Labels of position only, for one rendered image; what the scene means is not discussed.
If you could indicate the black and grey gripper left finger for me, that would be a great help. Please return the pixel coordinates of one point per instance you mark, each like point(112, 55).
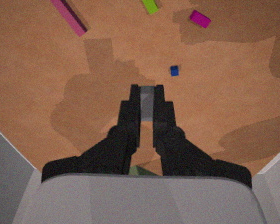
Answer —
point(112, 154)

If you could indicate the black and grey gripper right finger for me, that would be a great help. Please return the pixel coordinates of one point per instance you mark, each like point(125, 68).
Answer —
point(180, 157)

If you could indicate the magenta rectangular block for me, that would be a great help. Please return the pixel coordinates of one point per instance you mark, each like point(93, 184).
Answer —
point(200, 19)

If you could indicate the pink rod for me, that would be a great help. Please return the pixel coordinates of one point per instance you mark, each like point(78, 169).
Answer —
point(69, 15)

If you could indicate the lime green rod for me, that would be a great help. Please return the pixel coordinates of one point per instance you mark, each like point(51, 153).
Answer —
point(151, 6)

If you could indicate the small blue block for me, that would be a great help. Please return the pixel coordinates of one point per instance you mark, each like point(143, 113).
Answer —
point(174, 71)

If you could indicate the grey rod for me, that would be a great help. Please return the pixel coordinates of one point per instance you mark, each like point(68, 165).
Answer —
point(147, 99)

